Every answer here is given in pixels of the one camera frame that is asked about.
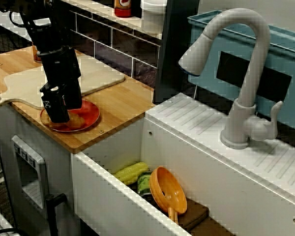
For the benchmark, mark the yellow toy corn cob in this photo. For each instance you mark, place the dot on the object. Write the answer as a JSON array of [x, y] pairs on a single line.
[[131, 172]]

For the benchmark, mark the teal plastic bin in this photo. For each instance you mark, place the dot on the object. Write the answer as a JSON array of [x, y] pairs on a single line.
[[280, 56]]

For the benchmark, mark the brown label soup can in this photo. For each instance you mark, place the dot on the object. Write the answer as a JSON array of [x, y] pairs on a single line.
[[35, 55]]

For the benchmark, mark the white cup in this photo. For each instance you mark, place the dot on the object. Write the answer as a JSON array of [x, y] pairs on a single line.
[[152, 17]]

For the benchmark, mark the green toy can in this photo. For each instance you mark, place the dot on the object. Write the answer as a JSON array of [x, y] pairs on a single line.
[[143, 183]]

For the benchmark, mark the tan toy chicken piece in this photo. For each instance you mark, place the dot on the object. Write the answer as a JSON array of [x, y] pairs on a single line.
[[76, 121]]

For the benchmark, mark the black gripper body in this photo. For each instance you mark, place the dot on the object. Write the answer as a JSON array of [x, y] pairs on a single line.
[[60, 66]]

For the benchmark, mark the orange toy strainer pan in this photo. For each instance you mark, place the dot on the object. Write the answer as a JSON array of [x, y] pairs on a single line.
[[167, 189]]

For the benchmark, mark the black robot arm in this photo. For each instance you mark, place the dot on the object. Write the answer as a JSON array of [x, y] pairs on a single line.
[[44, 32]]

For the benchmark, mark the pale wooden cutting board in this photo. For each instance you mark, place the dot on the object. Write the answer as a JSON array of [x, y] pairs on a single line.
[[100, 76]]

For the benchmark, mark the dark upright panel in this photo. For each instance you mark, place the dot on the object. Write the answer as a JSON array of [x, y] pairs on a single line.
[[174, 49]]

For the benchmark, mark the white toy sink basin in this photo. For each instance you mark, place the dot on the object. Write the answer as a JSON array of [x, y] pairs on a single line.
[[211, 159]]

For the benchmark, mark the grey dishwasher panel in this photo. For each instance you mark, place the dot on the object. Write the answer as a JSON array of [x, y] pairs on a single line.
[[39, 172]]

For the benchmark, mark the red yellow bottle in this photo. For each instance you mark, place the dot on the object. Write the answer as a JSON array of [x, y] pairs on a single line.
[[123, 9]]

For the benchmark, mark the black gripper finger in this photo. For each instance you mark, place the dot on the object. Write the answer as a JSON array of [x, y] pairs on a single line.
[[73, 96], [55, 105]]

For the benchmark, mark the red round plate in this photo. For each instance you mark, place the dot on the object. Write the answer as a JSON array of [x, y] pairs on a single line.
[[91, 115]]

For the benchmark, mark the white tile shelf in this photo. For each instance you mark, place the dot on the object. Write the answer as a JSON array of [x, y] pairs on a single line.
[[127, 22]]

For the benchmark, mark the grey toy faucet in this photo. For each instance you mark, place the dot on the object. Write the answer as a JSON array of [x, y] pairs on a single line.
[[245, 98]]

